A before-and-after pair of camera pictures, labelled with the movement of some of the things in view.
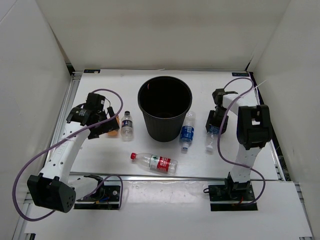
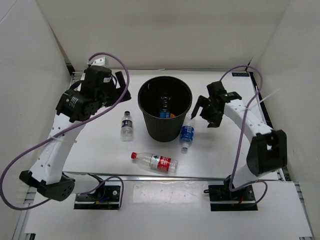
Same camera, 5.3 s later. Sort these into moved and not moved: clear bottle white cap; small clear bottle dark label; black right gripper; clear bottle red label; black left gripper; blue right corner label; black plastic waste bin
Moved: clear bottle white cap; black left gripper; black right gripper
Not moved: clear bottle red label; black plastic waste bin; blue right corner label; small clear bottle dark label
